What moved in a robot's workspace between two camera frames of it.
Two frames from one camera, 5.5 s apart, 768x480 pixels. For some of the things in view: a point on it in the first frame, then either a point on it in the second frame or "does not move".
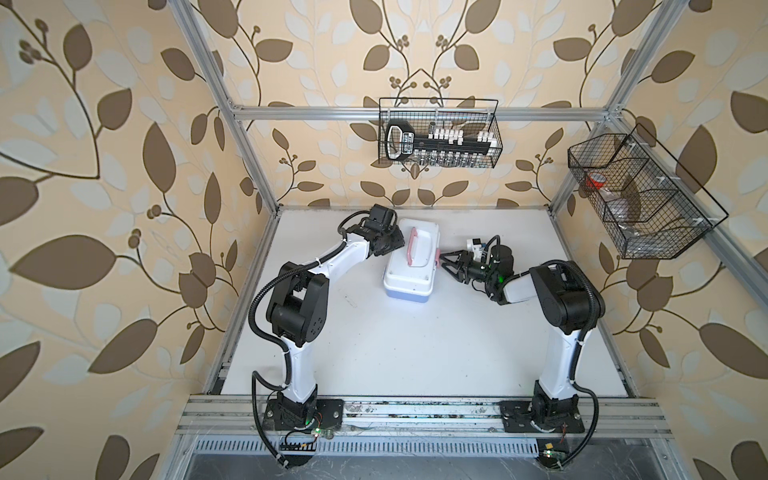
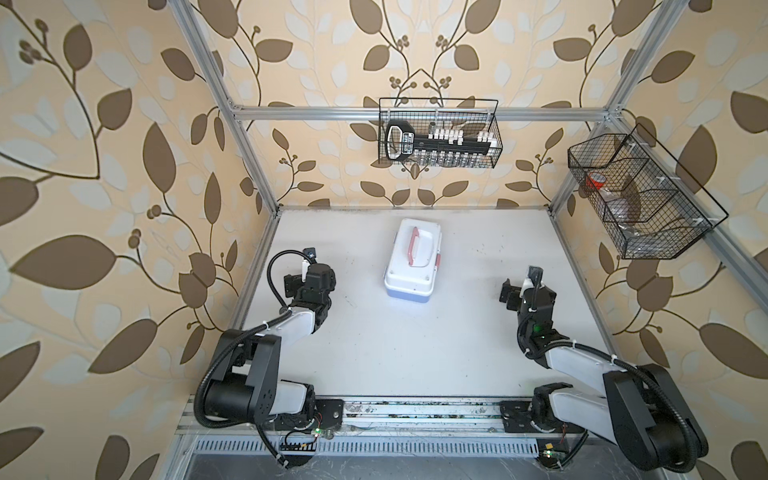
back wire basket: x=440 y=132 does not move
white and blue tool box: x=410 y=272 does not move
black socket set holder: x=439 y=147 does not move
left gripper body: x=393 y=239 → x=293 y=283
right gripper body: x=480 y=272 → x=514 y=301
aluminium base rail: x=420 y=417 does not move
